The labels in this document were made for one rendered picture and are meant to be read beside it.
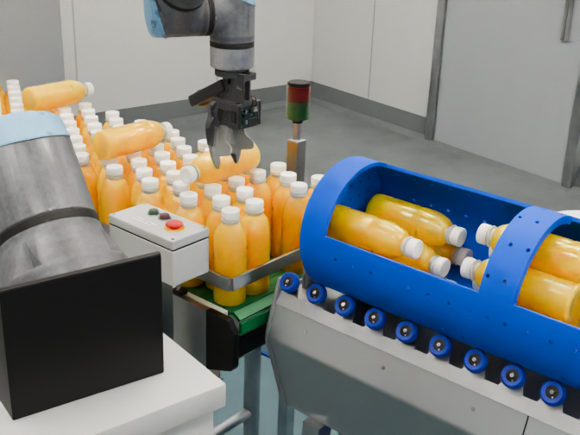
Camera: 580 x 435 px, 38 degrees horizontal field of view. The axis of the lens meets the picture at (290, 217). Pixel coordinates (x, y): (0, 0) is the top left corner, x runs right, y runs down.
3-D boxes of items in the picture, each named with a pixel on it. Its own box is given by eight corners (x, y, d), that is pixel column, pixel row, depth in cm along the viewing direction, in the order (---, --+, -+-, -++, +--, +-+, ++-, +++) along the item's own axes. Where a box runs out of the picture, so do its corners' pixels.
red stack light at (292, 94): (299, 104, 223) (299, 89, 222) (281, 99, 227) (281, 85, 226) (315, 100, 228) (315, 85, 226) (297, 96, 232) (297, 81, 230)
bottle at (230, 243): (211, 303, 183) (211, 223, 176) (217, 288, 190) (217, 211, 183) (242, 305, 183) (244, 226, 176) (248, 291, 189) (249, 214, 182)
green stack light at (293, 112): (299, 122, 225) (299, 104, 223) (280, 117, 229) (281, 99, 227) (314, 118, 230) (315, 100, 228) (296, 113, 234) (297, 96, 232)
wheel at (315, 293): (324, 280, 176) (328, 283, 178) (305, 283, 178) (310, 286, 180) (323, 301, 174) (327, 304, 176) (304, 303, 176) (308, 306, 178)
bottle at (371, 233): (336, 197, 174) (412, 222, 163) (347, 217, 179) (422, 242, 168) (318, 223, 171) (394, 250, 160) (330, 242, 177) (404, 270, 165)
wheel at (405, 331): (415, 318, 163) (419, 320, 164) (394, 319, 165) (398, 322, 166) (415, 341, 161) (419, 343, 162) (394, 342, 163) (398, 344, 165)
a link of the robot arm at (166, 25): (147, -29, 157) (210, -29, 162) (136, 8, 167) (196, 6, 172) (157, 14, 154) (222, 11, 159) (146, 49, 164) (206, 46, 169)
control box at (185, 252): (173, 287, 169) (172, 240, 165) (110, 257, 181) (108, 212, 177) (209, 272, 176) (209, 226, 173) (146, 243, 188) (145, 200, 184)
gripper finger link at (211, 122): (207, 146, 175) (214, 104, 174) (202, 144, 176) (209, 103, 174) (223, 146, 179) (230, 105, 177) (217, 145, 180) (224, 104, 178)
